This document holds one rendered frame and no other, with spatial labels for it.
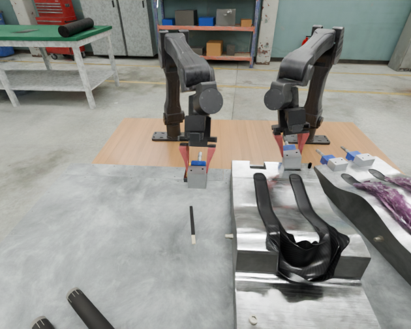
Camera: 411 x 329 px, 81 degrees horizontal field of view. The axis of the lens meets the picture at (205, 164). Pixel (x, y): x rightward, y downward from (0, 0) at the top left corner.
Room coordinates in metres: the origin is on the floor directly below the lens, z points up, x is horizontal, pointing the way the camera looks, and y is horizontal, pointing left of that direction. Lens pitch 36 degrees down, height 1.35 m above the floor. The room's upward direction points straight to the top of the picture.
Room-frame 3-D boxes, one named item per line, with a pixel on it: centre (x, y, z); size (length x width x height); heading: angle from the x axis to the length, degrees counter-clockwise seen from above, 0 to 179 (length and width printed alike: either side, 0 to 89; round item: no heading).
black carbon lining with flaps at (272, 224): (0.41, -0.21, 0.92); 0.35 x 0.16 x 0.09; 176
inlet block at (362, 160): (0.74, -0.55, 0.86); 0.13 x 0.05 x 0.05; 13
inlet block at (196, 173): (0.56, 0.02, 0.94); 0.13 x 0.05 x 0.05; 177
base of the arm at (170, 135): (0.97, 0.14, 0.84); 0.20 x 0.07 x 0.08; 88
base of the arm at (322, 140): (0.95, -0.45, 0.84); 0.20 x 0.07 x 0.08; 88
